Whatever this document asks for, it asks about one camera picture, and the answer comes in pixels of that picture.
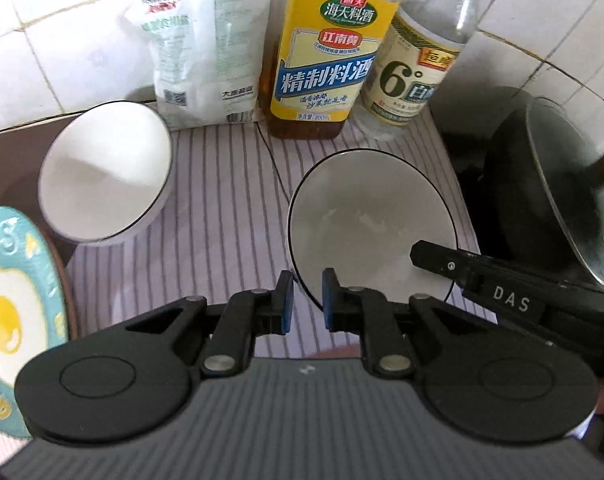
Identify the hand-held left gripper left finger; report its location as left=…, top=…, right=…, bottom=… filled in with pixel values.
left=126, top=270, right=295, bottom=377

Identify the black wok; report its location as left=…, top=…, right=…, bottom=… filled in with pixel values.
left=441, top=87, right=604, bottom=288

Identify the striped brown pink table mat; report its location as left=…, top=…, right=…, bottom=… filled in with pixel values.
left=0, top=110, right=499, bottom=361

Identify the clear vinegar bottle yellow cap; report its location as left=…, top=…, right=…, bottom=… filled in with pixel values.
left=354, top=0, right=489, bottom=142

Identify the glass wok lid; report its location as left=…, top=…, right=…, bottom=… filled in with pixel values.
left=524, top=97, right=604, bottom=287

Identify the blue fried egg plate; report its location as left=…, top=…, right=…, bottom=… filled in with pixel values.
left=0, top=206, right=68, bottom=439

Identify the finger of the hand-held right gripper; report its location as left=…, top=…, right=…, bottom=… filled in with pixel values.
left=410, top=240, right=489, bottom=287

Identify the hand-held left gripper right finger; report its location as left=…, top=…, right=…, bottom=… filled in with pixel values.
left=321, top=267, right=465, bottom=377

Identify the cooking wine bottle yellow label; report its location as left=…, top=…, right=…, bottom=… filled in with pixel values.
left=258, top=0, right=401, bottom=140

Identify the white salt bag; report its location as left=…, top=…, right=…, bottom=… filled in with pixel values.
left=123, top=0, right=274, bottom=132

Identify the white bowl with dark rim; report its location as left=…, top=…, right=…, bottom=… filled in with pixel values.
left=38, top=101, right=175, bottom=246
left=287, top=149, right=461, bottom=307

